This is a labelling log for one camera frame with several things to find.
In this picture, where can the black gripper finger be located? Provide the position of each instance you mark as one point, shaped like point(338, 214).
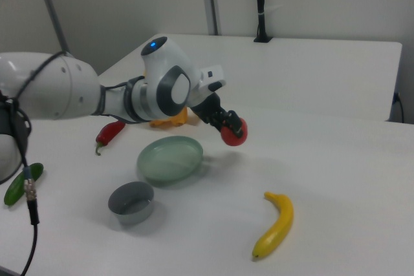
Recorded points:
point(235, 123)
point(219, 124)

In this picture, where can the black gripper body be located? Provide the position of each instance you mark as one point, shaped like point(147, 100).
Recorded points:
point(208, 111)

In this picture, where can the red apple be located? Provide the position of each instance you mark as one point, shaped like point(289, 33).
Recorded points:
point(234, 140)

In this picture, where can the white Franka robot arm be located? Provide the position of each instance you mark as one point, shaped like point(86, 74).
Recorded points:
point(64, 88)

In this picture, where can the grey bowl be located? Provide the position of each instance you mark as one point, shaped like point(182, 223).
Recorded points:
point(131, 206)

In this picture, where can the orange plush toy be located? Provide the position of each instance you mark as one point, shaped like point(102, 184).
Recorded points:
point(174, 120)

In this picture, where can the green plate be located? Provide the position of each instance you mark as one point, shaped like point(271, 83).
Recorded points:
point(169, 159)

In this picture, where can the white table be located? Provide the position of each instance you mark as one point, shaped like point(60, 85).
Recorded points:
point(291, 72)

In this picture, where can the red chili pepper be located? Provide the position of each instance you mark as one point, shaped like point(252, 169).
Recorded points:
point(110, 132)

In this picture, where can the yellow banana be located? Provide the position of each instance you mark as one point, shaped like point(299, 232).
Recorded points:
point(281, 221)

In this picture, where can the green cucumber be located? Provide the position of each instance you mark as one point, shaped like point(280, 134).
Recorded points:
point(14, 188)

